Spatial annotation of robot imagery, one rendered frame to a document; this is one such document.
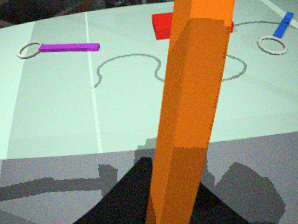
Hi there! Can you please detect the orange handle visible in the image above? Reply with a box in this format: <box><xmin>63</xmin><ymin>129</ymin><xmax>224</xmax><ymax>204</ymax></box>
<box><xmin>145</xmin><ymin>0</ymin><xmax>235</xmax><ymax>224</ymax></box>

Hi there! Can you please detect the red rectangular block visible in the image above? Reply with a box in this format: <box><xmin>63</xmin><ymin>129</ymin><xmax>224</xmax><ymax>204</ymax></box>
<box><xmin>152</xmin><ymin>12</ymin><xmax>234</xmax><ymax>40</ymax></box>

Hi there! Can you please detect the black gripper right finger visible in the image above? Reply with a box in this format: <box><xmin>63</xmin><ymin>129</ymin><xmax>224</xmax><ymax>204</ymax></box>
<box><xmin>190</xmin><ymin>183</ymin><xmax>250</xmax><ymax>224</ymax></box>

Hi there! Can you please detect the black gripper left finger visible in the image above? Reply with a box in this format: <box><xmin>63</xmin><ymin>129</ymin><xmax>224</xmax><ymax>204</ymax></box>
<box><xmin>73</xmin><ymin>157</ymin><xmax>153</xmax><ymax>224</ymax></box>

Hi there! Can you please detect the white loop with blue handle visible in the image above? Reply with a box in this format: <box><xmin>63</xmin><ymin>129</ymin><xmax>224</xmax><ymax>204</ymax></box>
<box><xmin>257</xmin><ymin>11</ymin><xmax>294</xmax><ymax>55</ymax></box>

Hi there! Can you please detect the purple bar with grey loop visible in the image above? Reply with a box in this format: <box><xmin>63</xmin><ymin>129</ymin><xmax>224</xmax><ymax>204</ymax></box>
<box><xmin>17</xmin><ymin>40</ymin><xmax>100</xmax><ymax>57</ymax></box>

